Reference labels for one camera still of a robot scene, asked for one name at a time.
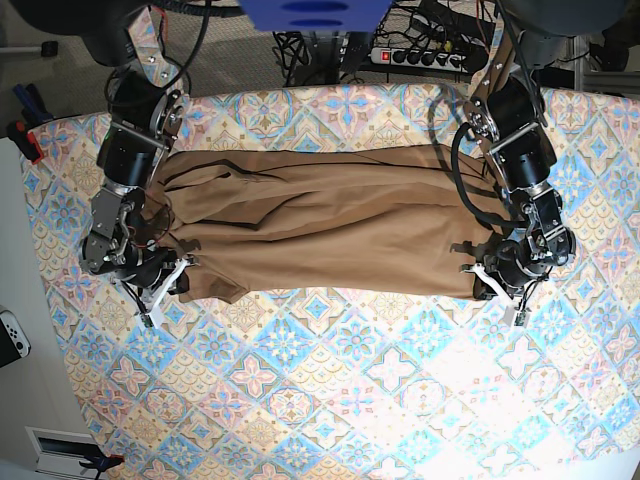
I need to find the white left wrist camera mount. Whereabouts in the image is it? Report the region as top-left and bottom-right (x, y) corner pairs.
(460, 263), (530, 329)

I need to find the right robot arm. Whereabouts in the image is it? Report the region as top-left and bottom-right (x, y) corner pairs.
(79, 1), (212, 301)

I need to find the white box device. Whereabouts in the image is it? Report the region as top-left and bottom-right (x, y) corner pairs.
(25, 426), (102, 479)

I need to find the red black clamp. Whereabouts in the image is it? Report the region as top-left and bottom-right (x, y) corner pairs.
(6, 121), (44, 164)

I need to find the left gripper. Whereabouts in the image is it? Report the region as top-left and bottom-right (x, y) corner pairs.
(472, 239), (553, 300)

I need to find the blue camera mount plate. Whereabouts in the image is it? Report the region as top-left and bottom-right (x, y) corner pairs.
(239, 0), (392, 32)

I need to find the brown t-shirt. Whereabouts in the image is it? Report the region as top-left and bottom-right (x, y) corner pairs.
(143, 145), (502, 303)

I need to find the orange black clamp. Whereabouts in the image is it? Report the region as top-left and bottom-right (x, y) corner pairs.
(79, 447), (125, 480)

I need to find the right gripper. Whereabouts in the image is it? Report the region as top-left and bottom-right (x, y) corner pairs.
(114, 247), (190, 295)

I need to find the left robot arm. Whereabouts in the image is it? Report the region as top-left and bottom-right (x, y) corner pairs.
(451, 1), (628, 300)

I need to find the patterned tablecloth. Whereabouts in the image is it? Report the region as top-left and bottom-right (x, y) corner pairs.
(21, 90), (639, 479)

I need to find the handheld game console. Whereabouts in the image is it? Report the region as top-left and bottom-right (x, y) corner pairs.
(0, 309), (31, 367)

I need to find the white power strip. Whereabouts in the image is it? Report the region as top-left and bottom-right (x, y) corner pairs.
(369, 47), (473, 74)

